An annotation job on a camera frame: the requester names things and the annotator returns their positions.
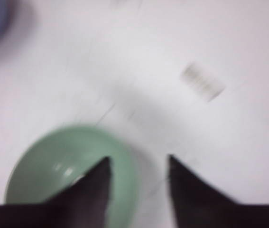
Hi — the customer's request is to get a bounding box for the green plastic bowl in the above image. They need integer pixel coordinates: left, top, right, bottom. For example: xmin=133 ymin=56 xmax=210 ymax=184
xmin=5 ymin=125 xmax=139 ymax=228

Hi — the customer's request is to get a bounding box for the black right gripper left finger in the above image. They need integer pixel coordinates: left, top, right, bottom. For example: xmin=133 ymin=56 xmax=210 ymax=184
xmin=0 ymin=157 xmax=111 ymax=228

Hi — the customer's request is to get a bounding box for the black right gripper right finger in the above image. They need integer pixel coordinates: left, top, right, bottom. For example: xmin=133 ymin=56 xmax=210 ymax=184
xmin=168 ymin=155 xmax=269 ymax=228

